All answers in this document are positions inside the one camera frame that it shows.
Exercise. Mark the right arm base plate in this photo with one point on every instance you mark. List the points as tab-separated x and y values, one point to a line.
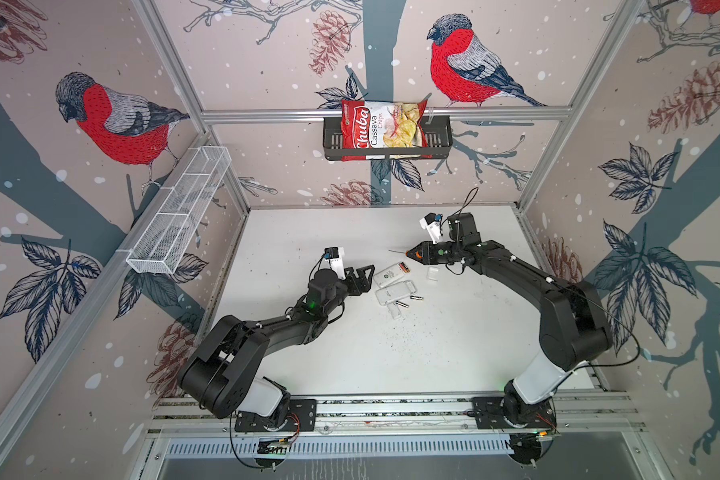
494	413

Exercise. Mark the white wire mesh shelf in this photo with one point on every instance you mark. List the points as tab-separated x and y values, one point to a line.
167	237

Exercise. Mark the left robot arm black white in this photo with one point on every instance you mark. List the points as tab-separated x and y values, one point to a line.
222	373

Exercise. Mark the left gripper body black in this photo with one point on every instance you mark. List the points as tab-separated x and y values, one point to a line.
349	285

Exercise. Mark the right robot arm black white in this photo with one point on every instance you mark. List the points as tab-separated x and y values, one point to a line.
573	327

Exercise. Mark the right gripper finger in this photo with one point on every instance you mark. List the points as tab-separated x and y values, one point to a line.
423	248
427	260

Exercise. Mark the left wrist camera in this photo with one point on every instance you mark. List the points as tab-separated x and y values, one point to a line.
335	257

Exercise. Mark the black wall basket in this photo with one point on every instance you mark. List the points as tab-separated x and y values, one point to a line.
431	138

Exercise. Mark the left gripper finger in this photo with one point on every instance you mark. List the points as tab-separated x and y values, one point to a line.
364	286
366	273

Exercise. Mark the red cassava chips bag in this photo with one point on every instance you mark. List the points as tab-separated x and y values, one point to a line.
382	125

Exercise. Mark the white remote control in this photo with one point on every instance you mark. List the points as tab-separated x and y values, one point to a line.
395	292
388	276

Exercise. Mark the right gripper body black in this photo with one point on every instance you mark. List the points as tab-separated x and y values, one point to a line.
444	254

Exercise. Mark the orange black screwdriver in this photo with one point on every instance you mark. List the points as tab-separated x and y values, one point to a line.
405	251

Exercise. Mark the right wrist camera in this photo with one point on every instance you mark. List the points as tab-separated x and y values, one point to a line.
432	224

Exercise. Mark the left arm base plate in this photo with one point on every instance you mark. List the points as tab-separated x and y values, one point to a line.
290	416

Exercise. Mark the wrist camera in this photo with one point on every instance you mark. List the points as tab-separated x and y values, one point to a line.
432	224
335	257

